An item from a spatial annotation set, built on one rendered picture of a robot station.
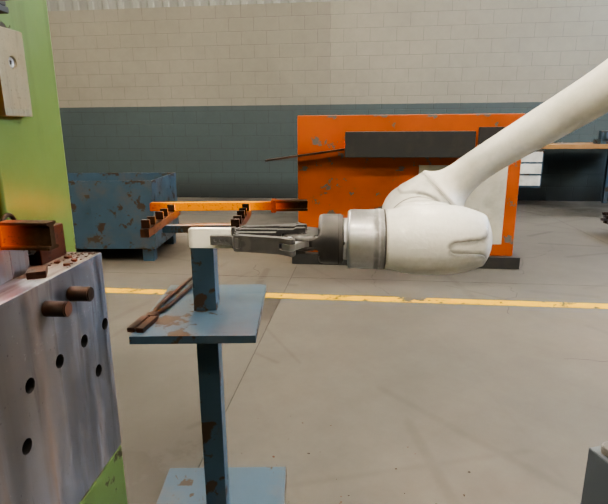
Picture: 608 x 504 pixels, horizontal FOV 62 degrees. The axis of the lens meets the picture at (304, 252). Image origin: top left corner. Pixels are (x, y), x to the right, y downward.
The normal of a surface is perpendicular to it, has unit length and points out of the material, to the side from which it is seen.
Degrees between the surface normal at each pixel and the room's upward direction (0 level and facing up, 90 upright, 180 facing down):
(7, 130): 90
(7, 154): 90
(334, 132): 90
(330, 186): 90
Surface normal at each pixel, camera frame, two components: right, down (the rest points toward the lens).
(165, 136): -0.11, 0.24
